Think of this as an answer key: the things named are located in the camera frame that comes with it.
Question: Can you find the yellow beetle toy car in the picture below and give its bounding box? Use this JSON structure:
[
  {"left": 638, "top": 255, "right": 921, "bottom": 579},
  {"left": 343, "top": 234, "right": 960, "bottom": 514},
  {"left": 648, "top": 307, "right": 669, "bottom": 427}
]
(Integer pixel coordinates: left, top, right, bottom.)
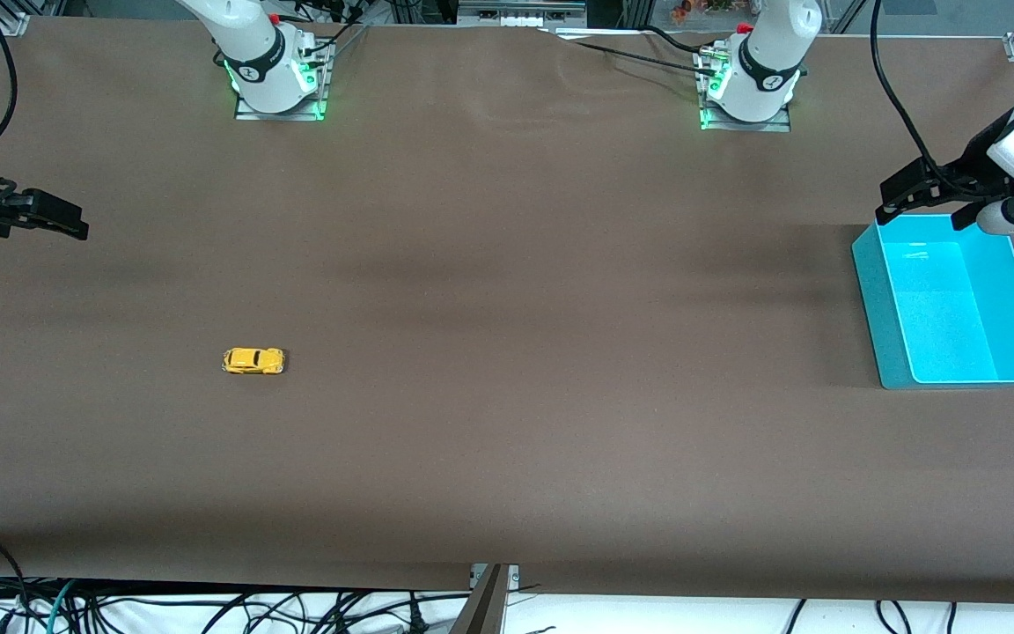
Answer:
[{"left": 223, "top": 347, "right": 286, "bottom": 376}]

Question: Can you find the cyan plastic bin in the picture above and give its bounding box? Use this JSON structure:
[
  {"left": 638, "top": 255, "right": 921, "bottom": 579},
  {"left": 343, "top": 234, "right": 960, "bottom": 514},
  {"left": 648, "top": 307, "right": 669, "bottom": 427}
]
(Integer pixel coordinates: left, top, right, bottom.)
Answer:
[{"left": 851, "top": 214, "right": 1014, "bottom": 391}]

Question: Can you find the brown table mat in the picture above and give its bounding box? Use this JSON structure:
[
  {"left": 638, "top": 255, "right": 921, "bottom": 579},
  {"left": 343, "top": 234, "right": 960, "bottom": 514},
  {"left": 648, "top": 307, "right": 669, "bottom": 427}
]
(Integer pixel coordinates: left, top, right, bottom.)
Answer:
[{"left": 0, "top": 16, "right": 1014, "bottom": 607}]

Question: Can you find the white power strip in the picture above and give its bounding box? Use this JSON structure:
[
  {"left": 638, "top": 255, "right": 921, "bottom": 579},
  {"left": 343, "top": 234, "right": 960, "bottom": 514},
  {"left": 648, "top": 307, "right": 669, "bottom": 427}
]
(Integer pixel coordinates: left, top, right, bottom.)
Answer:
[{"left": 457, "top": 0, "right": 589, "bottom": 29}]

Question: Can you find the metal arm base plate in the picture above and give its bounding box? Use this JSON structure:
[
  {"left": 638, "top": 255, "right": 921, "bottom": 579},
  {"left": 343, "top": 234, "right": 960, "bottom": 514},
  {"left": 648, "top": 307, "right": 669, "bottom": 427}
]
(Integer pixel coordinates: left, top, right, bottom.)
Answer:
[
  {"left": 234, "top": 42, "right": 330, "bottom": 122},
  {"left": 698, "top": 51, "right": 793, "bottom": 134}
]

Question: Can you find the black cable on mat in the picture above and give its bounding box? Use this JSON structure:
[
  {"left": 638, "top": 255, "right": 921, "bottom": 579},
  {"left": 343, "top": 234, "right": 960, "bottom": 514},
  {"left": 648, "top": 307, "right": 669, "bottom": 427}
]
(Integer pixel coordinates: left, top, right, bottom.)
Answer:
[{"left": 551, "top": 31, "right": 724, "bottom": 71}]

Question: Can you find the teal cable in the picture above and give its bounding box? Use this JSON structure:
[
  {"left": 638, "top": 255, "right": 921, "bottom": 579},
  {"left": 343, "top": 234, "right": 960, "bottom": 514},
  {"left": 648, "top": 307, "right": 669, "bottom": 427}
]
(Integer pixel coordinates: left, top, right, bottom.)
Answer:
[{"left": 46, "top": 579, "right": 78, "bottom": 634}]

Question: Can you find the metal table bracket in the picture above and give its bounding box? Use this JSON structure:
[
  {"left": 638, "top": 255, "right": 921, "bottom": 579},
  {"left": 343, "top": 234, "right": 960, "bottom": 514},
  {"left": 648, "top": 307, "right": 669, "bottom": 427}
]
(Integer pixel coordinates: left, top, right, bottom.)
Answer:
[{"left": 448, "top": 564, "right": 522, "bottom": 634}]

